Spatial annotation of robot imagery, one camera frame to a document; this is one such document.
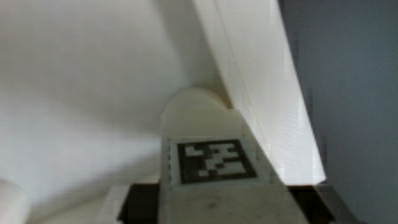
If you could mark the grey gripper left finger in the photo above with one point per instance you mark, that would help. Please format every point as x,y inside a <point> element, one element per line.
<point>130,205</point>

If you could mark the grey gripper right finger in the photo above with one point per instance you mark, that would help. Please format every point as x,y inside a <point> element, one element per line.
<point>321,205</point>

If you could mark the white table leg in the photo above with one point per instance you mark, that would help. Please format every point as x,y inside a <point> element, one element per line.
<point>220,188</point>

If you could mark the white square tabletop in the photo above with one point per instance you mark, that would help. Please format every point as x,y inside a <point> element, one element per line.
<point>99,56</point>

